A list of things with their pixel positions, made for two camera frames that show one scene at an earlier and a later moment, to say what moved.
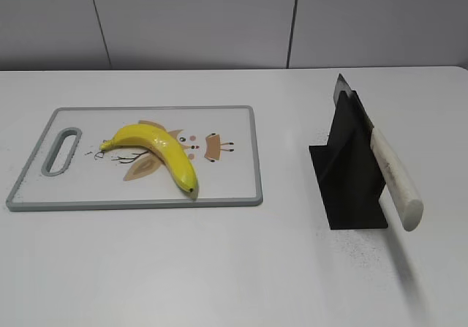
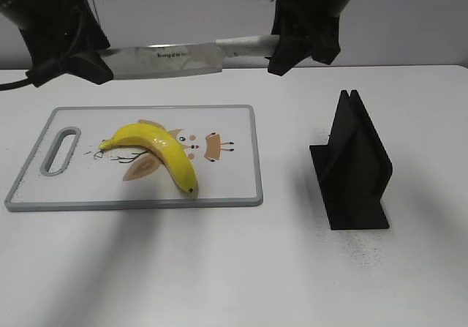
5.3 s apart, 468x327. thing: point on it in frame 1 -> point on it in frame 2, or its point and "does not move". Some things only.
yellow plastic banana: (153, 139) does not move
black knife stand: (348, 168) does not move
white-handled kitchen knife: (406, 201) -> (181, 59)
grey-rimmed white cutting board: (66, 169) does not move
